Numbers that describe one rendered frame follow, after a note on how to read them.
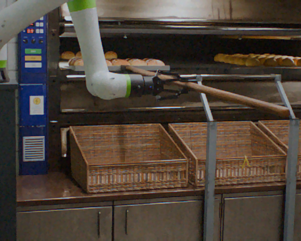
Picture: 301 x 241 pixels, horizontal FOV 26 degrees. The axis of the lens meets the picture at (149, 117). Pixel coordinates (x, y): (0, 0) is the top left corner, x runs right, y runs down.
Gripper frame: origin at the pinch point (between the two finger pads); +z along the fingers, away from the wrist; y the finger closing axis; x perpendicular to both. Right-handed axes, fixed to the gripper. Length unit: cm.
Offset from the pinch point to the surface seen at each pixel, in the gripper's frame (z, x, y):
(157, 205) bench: 9, -60, 69
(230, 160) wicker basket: 52, -64, 47
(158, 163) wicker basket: 11, -65, 48
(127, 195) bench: -7, -60, 63
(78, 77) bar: -30, -78, 4
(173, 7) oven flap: 35, -114, -35
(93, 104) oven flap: -13, -114, 22
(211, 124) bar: 35, -54, 26
